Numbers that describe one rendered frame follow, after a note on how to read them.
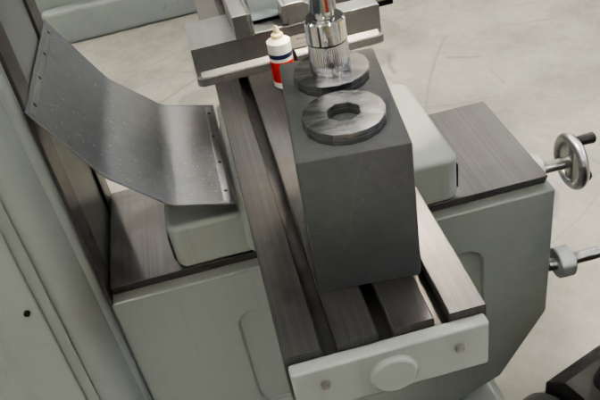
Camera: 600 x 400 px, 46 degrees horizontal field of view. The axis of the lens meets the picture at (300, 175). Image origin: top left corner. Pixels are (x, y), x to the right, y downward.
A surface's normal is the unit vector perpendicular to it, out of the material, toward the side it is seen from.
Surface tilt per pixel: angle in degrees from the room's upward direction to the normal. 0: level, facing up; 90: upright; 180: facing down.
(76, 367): 88
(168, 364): 90
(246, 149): 0
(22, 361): 88
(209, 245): 90
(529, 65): 0
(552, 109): 0
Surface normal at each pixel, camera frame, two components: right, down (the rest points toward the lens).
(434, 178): 0.21, 0.56
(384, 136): -0.15, -0.79
